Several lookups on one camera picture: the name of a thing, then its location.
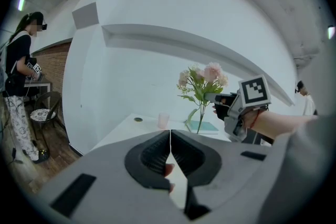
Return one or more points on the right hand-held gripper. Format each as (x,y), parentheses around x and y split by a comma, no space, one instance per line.
(254,91)

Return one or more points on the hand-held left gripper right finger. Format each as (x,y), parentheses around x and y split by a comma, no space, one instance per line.
(231,170)

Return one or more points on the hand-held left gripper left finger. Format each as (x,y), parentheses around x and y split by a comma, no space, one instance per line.
(105,165)

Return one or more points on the pink flowers bouquet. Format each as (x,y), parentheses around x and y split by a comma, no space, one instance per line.
(212,72)

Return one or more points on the person's right forearm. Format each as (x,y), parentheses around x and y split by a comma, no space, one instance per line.
(275,123)

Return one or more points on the person's right hand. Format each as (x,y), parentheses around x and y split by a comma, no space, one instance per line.
(220,111)

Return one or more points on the green book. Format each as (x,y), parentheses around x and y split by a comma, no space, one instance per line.
(203,126)

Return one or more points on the pink cup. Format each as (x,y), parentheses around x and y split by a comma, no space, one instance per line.
(163,120)

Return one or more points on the person's grey shirt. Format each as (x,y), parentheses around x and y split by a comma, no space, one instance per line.
(296,165)

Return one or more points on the chair with patterned cushion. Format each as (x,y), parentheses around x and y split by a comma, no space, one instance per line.
(42,114)

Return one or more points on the grey metal table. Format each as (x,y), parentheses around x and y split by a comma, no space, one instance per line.
(39,84)

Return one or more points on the ceiling tube light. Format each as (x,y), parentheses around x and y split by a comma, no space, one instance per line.
(21,4)
(331,32)

